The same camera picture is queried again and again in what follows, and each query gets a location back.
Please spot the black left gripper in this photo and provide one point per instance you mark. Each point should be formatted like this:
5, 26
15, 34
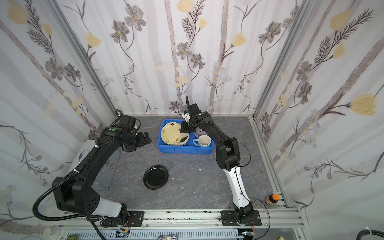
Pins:
141, 139

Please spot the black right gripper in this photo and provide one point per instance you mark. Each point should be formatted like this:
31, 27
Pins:
186, 126

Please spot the yellow floral plate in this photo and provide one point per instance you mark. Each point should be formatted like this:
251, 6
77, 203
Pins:
171, 133

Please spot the blue plastic bin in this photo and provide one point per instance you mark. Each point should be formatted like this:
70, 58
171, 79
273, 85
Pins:
188, 148

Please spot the cream ceramic mug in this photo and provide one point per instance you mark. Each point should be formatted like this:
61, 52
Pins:
203, 141

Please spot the black glossy plate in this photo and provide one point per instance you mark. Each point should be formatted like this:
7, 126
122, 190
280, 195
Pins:
155, 177

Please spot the green rimmed white plate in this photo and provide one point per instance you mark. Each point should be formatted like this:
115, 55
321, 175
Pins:
183, 140

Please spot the lilac ceramic bowl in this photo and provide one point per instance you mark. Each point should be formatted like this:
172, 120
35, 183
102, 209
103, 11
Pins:
200, 133

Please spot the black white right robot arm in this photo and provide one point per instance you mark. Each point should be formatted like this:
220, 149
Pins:
228, 159

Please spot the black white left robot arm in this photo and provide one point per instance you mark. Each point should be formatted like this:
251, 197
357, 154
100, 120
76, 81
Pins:
77, 195

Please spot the grey metal case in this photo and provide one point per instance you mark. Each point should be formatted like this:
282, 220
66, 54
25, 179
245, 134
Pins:
103, 180

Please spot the orange capped brown bottle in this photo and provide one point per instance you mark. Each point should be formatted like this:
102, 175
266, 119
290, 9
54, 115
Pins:
272, 199

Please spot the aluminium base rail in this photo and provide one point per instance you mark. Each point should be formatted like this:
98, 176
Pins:
213, 224

